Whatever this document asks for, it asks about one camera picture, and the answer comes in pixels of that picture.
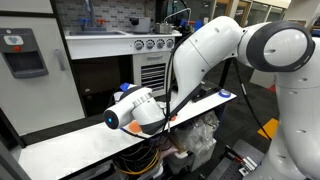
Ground clear plastic bag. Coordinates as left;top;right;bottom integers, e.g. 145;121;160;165
173;110;221;158

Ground blue tape roll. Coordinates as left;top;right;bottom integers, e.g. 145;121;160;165
218;88;232;99

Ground metal toy pot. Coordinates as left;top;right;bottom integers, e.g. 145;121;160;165
153;21;175;35

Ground grey toy pot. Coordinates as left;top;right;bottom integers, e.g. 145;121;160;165
129;16;152;34

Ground white toy kitchen stove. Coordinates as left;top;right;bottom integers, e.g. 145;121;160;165
64;29;183;113

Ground white lidded storage bin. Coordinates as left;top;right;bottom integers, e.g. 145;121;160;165
166;139;218;175

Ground toy kitchen faucet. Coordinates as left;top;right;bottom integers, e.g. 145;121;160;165
77;0;108;33

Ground white toy fridge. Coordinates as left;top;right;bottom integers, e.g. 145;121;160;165
0;0;87;138

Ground black metal rack frame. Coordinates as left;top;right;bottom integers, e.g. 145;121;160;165
191;58;234;103

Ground yellow and black cable bundle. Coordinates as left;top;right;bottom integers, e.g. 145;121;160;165
114;144;162;176

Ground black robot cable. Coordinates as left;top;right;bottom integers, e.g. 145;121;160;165
119;31;273;143

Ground orange handled bar clamp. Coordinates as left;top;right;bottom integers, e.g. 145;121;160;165
226;146;258;177

